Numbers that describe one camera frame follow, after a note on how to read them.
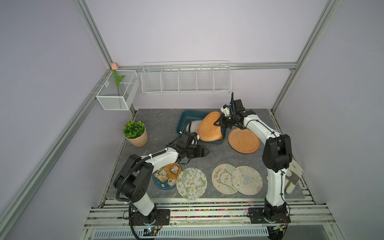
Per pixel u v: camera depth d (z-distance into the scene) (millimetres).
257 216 741
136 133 913
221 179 868
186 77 966
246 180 864
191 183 848
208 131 932
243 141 1021
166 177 868
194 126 1089
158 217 736
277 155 547
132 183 454
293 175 869
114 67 903
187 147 757
